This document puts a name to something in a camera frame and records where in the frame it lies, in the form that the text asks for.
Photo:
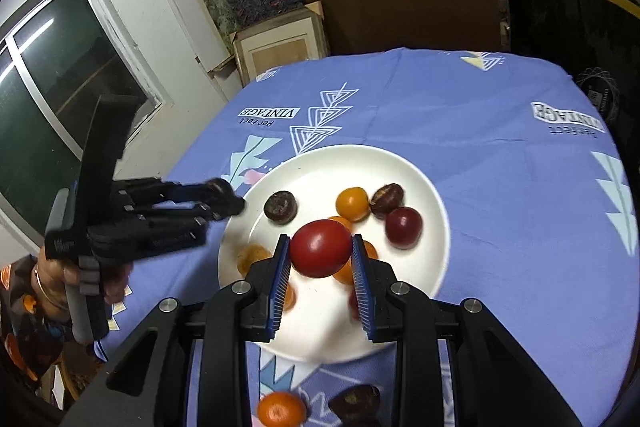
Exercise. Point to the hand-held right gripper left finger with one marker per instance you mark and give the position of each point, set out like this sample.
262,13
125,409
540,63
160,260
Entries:
280,287

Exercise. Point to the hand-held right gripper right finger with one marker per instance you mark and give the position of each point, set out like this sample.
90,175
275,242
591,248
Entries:
362,292

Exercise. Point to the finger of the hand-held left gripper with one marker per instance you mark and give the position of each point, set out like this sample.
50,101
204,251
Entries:
165,191
210,213

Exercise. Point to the dark brown water chestnut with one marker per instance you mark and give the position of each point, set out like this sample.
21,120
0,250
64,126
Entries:
280,207
220,189
355,402

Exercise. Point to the bright red cherry tomato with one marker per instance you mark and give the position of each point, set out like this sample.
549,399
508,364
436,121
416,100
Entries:
320,248

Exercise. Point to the dark red cherry tomato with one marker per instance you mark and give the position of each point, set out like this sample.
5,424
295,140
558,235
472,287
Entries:
403,228

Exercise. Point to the glossy brown chestnut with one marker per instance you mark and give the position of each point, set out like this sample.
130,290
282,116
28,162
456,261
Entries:
386,199

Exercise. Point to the white round plate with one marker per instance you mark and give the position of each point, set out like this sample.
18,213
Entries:
320,177

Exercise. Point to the person's left forearm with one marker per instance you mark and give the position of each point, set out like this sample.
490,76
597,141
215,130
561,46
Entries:
25,337

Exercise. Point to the person's left hand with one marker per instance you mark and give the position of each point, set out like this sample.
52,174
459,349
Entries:
117,282

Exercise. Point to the window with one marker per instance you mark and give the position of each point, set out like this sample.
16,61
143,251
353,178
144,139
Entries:
65,72

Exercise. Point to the blue printed tablecloth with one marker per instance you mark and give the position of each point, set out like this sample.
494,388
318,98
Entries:
475,167

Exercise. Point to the white board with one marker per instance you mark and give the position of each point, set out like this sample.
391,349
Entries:
185,17

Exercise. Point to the brown cardboard panel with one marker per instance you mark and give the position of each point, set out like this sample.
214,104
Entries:
410,17

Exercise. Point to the black glass panel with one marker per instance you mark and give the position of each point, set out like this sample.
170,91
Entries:
565,32

